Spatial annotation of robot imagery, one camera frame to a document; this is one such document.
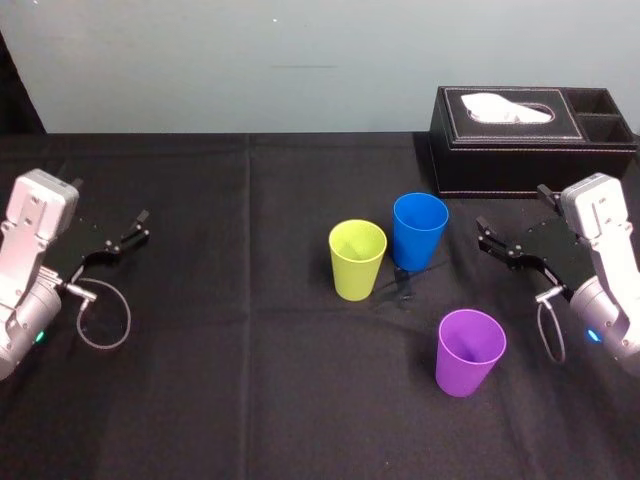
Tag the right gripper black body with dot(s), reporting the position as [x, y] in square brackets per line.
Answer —
[560, 250]

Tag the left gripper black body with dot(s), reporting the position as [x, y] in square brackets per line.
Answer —
[75, 245]

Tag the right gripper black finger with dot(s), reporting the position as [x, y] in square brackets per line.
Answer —
[502, 250]
[551, 196]

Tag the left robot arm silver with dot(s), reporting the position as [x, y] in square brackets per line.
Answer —
[30, 220]

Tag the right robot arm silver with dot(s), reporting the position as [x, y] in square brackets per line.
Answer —
[602, 235]

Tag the black leather tissue box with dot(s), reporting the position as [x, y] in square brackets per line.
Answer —
[500, 160]

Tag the blue plastic cup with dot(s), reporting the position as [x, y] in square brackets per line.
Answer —
[417, 240]

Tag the white tissue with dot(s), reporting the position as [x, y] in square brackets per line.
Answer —
[500, 107]

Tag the dark backdrop cloth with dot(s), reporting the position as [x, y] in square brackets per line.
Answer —
[15, 95]

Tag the purple plastic cup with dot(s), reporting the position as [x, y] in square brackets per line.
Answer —
[465, 365]

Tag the yellow-green plastic cup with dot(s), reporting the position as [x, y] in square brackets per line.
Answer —
[356, 270]

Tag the black table cloth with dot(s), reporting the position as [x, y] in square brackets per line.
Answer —
[225, 350]

